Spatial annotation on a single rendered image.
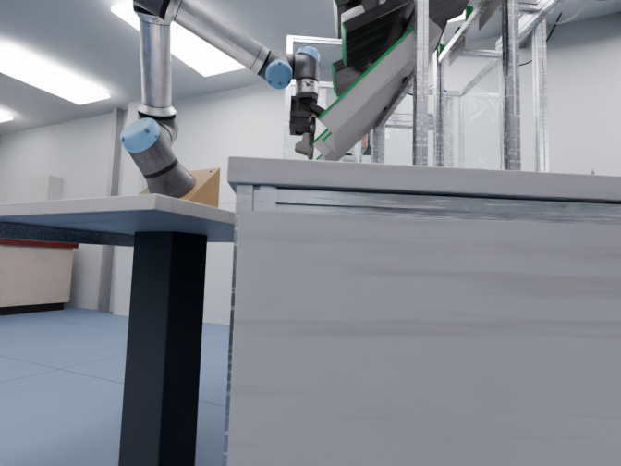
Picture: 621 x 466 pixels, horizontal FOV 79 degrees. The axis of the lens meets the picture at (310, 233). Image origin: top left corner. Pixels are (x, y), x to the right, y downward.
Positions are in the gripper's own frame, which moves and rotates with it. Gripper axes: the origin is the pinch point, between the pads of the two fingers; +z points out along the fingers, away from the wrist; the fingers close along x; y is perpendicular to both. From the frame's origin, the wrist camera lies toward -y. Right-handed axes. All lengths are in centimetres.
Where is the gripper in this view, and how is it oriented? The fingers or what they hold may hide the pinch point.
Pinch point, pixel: (311, 159)
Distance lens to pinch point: 121.4
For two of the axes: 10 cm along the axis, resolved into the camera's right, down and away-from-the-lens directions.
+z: -0.3, 10.0, -0.8
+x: 0.7, -0.8, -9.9
